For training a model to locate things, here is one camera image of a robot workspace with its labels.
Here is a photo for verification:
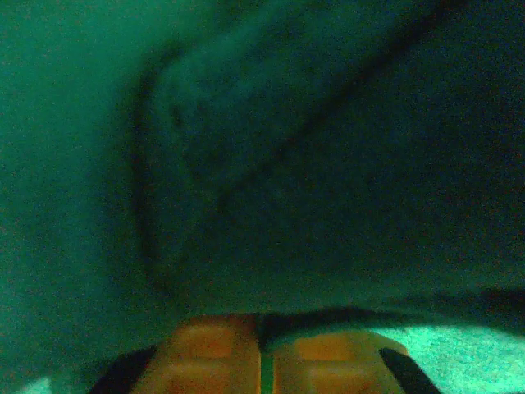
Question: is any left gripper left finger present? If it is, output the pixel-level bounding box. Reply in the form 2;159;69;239
92;314;263;394

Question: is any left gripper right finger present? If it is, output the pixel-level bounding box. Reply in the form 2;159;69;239
262;328;442;394

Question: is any green t-shirt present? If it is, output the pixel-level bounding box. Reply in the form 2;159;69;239
0;0;525;394

